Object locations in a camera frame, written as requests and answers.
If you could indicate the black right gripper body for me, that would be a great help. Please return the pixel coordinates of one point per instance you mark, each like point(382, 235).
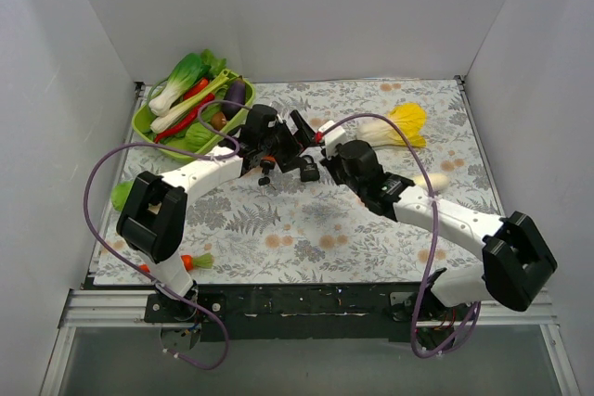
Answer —
point(331, 166)

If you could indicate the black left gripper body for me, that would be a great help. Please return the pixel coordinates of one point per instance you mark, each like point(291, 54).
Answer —
point(288, 147)

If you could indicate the orange black padlock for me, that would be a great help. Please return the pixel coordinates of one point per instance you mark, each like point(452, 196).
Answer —
point(267, 164)

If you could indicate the black headed key bunch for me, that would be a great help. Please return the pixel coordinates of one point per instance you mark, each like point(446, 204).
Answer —
point(265, 182)

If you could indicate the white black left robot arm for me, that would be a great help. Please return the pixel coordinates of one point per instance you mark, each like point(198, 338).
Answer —
point(154, 215)

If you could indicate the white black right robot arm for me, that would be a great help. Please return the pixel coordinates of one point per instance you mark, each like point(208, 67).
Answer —
point(515, 260)

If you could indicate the floral patterned table mat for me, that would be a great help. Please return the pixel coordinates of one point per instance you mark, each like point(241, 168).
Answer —
point(295, 232)

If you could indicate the brown kiwi toy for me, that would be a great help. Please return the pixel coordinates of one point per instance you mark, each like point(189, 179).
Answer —
point(218, 121)

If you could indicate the purple eggplant toy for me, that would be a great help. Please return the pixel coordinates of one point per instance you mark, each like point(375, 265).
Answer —
point(234, 99)

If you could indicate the green round cabbage toy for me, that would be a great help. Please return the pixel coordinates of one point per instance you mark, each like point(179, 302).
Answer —
point(197, 136)

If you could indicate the green plastic tray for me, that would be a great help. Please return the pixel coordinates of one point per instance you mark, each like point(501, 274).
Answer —
point(175, 146)

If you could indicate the white radish toy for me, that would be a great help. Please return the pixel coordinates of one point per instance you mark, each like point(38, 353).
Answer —
point(438, 181)

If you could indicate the red chili pepper toy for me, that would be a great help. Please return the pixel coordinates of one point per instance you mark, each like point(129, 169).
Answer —
point(207, 88)

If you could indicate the green bok choy toy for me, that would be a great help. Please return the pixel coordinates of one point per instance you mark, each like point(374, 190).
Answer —
point(189, 70)

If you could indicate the orange carrot toy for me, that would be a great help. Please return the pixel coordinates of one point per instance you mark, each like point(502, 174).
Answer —
point(190, 262)

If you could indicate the green napa cabbage toy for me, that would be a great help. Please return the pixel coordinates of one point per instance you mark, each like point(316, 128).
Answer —
point(120, 194)

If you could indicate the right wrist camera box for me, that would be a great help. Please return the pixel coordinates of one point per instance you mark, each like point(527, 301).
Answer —
point(330, 138)

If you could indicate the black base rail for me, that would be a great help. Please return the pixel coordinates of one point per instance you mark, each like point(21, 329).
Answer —
point(310, 311)

